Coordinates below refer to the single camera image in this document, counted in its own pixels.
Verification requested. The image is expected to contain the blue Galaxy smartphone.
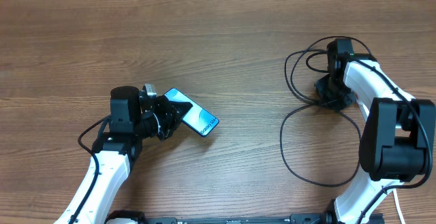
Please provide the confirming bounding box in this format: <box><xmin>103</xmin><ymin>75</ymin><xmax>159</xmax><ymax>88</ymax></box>
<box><xmin>164</xmin><ymin>88</ymin><xmax>219</xmax><ymax>137</ymax></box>

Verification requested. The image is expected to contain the white power extension strip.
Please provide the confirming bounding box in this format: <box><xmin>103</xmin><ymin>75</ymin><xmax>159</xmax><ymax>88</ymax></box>
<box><xmin>356</xmin><ymin>91</ymin><xmax>405</xmax><ymax>224</ymax></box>

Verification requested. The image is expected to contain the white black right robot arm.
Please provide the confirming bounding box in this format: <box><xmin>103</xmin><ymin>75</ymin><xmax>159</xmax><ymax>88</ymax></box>
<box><xmin>315</xmin><ymin>37</ymin><xmax>435</xmax><ymax>223</ymax></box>

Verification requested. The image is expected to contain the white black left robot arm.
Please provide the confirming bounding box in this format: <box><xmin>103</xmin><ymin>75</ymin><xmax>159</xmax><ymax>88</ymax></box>
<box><xmin>58</xmin><ymin>86</ymin><xmax>193</xmax><ymax>223</ymax></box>

